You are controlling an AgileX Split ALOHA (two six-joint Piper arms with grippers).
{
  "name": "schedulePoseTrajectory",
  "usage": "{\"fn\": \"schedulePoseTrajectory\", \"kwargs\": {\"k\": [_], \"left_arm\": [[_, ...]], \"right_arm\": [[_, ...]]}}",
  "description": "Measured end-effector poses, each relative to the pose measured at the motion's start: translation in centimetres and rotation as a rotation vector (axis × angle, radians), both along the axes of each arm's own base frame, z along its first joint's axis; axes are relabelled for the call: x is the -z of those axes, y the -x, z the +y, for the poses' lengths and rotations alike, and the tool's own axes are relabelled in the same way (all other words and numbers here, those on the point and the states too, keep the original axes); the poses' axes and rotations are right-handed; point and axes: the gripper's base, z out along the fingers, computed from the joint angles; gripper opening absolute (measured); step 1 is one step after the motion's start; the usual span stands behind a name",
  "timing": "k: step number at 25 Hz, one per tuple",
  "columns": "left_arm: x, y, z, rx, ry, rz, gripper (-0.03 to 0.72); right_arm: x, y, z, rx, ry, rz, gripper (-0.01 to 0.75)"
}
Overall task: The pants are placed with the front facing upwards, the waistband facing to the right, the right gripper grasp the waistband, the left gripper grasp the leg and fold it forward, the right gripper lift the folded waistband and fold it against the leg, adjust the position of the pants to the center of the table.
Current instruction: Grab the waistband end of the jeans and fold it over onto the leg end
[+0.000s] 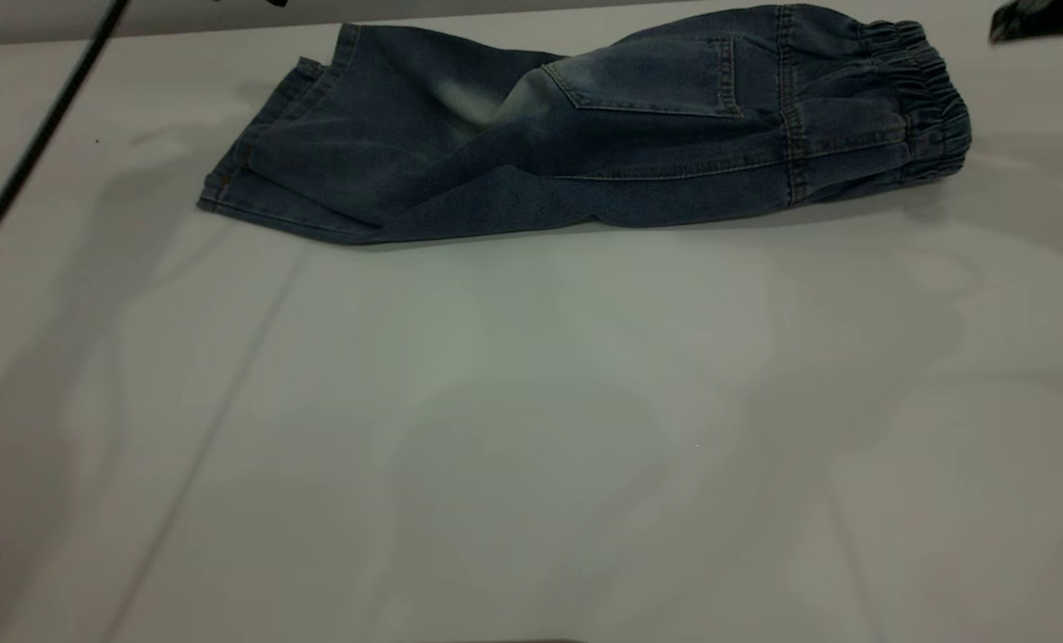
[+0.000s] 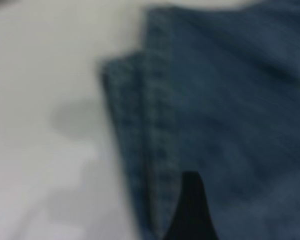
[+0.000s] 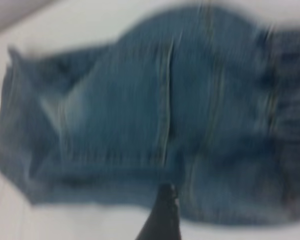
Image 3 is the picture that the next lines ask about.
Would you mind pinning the speckled right gripper finger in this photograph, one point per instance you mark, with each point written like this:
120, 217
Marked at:
164, 215

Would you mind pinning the blue denim pants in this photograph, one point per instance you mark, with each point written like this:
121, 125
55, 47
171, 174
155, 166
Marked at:
129, 112

